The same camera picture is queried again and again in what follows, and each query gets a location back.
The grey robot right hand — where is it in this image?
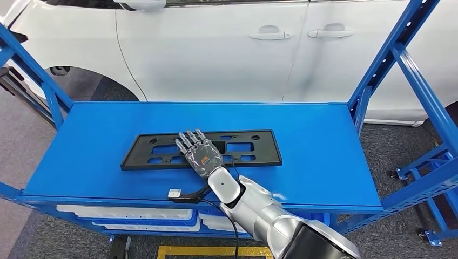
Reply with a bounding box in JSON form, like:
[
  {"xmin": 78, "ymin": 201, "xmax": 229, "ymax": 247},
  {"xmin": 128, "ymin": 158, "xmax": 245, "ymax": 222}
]
[{"xmin": 174, "ymin": 129, "xmax": 225, "ymax": 180}]

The black plastic plate holder part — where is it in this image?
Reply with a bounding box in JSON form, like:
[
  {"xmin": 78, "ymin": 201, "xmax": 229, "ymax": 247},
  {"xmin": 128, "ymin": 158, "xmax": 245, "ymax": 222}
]
[{"xmin": 120, "ymin": 129, "xmax": 284, "ymax": 172}]

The blue steel shelf rack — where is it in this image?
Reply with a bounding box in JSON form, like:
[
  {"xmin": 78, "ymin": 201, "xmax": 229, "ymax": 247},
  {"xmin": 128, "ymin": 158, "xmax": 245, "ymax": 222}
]
[{"xmin": 0, "ymin": 0, "xmax": 458, "ymax": 241}]

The white plastic storage bin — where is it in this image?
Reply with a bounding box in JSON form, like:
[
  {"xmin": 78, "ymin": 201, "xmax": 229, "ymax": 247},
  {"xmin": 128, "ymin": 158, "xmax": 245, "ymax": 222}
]
[
  {"xmin": 56, "ymin": 204, "xmax": 194, "ymax": 221},
  {"xmin": 198, "ymin": 212, "xmax": 248, "ymax": 234},
  {"xmin": 91, "ymin": 218, "xmax": 202, "ymax": 233}
]

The white car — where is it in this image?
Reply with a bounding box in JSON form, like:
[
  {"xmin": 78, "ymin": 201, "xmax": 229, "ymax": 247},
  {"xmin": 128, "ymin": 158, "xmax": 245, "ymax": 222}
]
[{"xmin": 0, "ymin": 0, "xmax": 458, "ymax": 127}]

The black metal stand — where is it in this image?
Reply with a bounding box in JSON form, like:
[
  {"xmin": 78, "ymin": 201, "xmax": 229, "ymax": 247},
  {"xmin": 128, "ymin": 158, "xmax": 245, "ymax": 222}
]
[{"xmin": 0, "ymin": 66, "xmax": 55, "ymax": 124}]

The blue rack on casters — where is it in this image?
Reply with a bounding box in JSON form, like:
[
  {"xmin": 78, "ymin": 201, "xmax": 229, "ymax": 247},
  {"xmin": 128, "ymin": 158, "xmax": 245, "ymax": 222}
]
[{"xmin": 389, "ymin": 142, "xmax": 458, "ymax": 247}]

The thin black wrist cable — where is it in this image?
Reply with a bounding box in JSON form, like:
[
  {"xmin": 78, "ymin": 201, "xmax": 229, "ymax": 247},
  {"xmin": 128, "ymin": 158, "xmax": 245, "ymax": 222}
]
[{"xmin": 230, "ymin": 156, "xmax": 241, "ymax": 181}]

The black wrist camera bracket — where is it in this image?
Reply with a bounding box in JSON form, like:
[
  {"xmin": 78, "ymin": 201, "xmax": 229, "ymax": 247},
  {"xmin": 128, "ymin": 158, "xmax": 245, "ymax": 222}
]
[{"xmin": 168, "ymin": 184, "xmax": 212, "ymax": 205}]

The black camera cable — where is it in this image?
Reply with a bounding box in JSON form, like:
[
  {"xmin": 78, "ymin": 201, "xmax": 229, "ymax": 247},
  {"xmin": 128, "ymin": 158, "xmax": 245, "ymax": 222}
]
[{"xmin": 200, "ymin": 198, "xmax": 240, "ymax": 259}]

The white car door handle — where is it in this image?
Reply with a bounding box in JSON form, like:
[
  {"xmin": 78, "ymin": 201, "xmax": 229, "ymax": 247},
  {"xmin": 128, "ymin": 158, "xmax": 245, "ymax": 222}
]
[
  {"xmin": 248, "ymin": 25, "xmax": 293, "ymax": 40},
  {"xmin": 307, "ymin": 23, "xmax": 354, "ymax": 39}
]

